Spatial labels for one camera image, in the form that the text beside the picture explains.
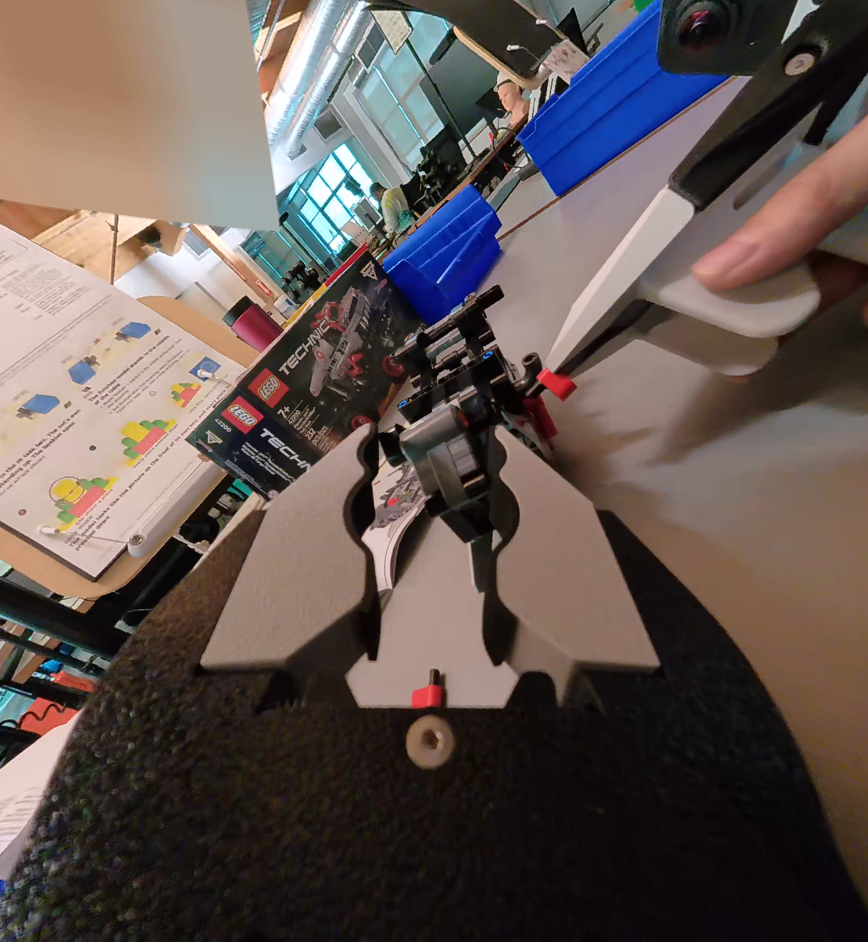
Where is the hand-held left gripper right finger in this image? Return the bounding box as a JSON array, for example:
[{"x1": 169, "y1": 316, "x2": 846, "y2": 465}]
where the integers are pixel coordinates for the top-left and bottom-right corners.
[{"x1": 481, "y1": 425, "x2": 660, "y2": 705}]

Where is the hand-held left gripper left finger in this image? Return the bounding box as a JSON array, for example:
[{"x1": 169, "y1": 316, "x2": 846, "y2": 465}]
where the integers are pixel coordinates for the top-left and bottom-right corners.
[{"x1": 200, "y1": 424, "x2": 381, "y2": 687}]

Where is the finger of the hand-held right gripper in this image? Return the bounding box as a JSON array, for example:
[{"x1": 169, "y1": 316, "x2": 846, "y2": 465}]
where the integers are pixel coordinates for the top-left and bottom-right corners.
[
  {"x1": 543, "y1": 186, "x2": 697, "y2": 371},
  {"x1": 560, "y1": 298, "x2": 672, "y2": 378}
]

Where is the grey red toy brick truck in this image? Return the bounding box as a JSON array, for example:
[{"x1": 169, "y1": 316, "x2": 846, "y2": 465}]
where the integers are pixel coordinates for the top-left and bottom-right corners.
[{"x1": 375, "y1": 286, "x2": 560, "y2": 546}]

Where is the person's right hand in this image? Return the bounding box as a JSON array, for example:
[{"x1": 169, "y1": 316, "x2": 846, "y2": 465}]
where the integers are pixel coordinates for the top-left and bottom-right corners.
[{"x1": 693, "y1": 96, "x2": 868, "y2": 332}]

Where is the toy instruction booklet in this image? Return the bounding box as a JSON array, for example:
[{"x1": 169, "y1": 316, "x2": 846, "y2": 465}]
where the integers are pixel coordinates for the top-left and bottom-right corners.
[{"x1": 369, "y1": 460, "x2": 435, "y2": 590}]

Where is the blue storage bin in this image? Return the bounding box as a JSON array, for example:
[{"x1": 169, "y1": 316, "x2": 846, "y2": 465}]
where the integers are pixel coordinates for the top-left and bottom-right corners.
[
  {"x1": 517, "y1": 0, "x2": 733, "y2": 197},
  {"x1": 384, "y1": 184, "x2": 503, "y2": 325}
]

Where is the black toy set box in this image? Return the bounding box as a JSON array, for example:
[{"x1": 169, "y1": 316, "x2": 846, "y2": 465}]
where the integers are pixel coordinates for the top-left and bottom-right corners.
[{"x1": 185, "y1": 250, "x2": 435, "y2": 501}]

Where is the mannequin head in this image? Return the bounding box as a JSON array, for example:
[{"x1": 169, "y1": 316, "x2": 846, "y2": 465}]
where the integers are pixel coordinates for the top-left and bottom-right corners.
[{"x1": 493, "y1": 72, "x2": 529, "y2": 119}]

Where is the white printed paper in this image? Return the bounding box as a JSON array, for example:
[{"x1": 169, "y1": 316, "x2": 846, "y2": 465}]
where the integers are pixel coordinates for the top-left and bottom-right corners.
[{"x1": 540, "y1": 38, "x2": 591, "y2": 83}]

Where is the black stand pole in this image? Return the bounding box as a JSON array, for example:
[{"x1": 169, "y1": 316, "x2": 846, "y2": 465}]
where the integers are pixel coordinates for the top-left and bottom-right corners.
[{"x1": 0, "y1": 555, "x2": 122, "y2": 663}]

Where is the dark red tumbler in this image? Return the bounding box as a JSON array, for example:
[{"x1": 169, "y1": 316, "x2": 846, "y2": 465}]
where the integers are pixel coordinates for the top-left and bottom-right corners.
[{"x1": 222, "y1": 294, "x2": 285, "y2": 356}]

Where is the printed instruction sheet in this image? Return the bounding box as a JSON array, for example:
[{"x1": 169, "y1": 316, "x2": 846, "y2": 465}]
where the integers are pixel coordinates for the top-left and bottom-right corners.
[{"x1": 0, "y1": 221, "x2": 247, "y2": 578}]

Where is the white paper stack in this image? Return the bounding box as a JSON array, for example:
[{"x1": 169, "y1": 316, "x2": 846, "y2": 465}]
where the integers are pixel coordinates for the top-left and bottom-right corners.
[{"x1": 0, "y1": 710, "x2": 81, "y2": 880}]

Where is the silver ventilation duct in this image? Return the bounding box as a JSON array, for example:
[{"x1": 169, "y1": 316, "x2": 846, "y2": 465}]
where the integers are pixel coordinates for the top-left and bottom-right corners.
[{"x1": 264, "y1": 0, "x2": 376, "y2": 159}]

